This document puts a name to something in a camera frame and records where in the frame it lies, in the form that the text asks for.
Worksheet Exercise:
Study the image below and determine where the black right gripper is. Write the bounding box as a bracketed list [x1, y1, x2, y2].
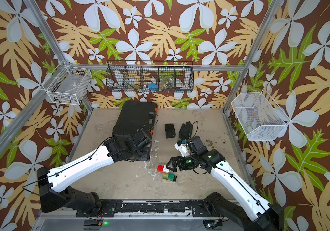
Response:
[165, 154, 200, 171]

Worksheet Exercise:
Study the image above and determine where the dark green lego brick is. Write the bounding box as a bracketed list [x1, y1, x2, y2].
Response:
[168, 173, 177, 182]

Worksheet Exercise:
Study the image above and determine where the yellow lego brick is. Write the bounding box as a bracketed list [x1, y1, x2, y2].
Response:
[162, 173, 168, 181]

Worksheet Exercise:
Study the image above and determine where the red lego brick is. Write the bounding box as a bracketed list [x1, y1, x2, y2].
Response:
[157, 165, 164, 173]

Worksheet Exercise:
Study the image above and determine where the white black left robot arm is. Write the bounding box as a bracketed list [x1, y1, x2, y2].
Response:
[37, 131, 152, 216]

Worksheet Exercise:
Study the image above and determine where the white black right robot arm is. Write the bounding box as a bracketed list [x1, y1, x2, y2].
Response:
[166, 136, 284, 231]

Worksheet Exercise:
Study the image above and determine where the black green work glove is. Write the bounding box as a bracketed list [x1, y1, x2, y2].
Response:
[178, 121, 193, 140]

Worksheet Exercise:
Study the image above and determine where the black plastic tool case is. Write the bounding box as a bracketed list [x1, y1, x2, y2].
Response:
[112, 101, 157, 138]

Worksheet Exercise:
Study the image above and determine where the small black battery box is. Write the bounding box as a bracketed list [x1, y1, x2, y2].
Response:
[165, 123, 176, 139]

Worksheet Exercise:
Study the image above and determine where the blue object in basket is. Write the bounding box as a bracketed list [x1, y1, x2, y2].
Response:
[148, 83, 159, 92]

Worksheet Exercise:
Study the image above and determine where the white mesh basket right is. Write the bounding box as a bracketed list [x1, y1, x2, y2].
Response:
[231, 89, 289, 141]

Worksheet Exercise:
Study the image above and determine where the clear plastic in basket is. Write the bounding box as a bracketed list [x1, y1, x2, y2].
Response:
[159, 76, 174, 92]

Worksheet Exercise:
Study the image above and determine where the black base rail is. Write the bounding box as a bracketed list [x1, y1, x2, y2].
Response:
[76, 199, 210, 218]

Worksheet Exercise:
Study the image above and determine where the black wire basket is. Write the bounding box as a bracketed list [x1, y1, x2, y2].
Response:
[104, 61, 194, 93]

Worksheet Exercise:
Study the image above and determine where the white wire basket left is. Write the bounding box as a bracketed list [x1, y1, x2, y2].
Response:
[45, 66, 92, 105]

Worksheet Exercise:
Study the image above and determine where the aluminium frame post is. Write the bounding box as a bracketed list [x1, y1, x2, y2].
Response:
[223, 1, 284, 113]

